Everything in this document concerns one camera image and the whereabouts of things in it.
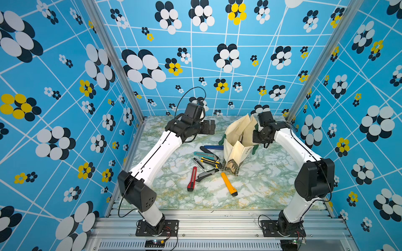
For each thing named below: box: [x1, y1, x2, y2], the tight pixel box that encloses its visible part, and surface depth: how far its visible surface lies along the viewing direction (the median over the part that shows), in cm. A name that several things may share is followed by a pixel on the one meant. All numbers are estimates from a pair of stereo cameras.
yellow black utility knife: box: [200, 156, 221, 164], surface depth 98 cm
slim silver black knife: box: [192, 156, 207, 173], surface depth 98 cm
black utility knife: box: [199, 145, 221, 162], surface depth 103 cm
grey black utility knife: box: [195, 168, 220, 182], surface depth 93 cm
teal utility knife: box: [193, 151, 218, 161], surface depth 101 cm
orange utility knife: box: [220, 172, 238, 198], surface depth 88 cm
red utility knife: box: [186, 166, 198, 192], surface depth 90 cm
